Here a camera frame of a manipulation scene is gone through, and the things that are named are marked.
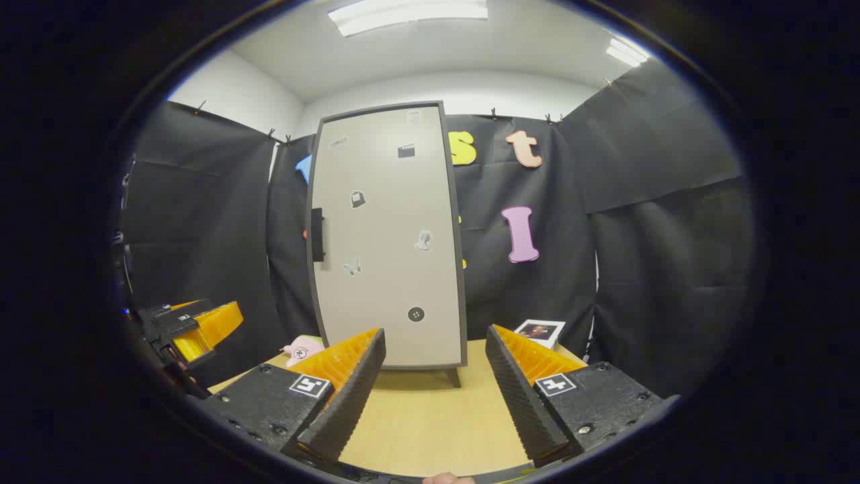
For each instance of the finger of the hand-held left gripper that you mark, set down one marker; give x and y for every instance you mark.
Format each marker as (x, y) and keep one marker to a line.
(220, 323)
(189, 346)

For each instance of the long ceiling light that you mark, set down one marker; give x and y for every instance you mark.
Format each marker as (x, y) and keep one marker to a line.
(410, 15)

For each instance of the small ceiling light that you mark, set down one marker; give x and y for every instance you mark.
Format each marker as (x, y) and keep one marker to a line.
(626, 52)

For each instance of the grey cabinet door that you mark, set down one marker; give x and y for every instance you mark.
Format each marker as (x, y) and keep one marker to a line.
(390, 235)

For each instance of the stack of white books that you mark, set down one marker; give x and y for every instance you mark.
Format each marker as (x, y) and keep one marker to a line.
(541, 331)

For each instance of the pink plush toy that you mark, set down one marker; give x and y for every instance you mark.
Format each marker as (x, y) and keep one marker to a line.
(302, 349)

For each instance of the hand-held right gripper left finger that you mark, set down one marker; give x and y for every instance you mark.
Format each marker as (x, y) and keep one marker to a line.
(349, 396)

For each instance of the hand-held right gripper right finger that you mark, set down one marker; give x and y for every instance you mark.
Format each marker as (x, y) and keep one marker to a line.
(524, 403)

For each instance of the black backdrop cloth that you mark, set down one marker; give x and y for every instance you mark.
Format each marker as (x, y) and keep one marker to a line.
(638, 235)

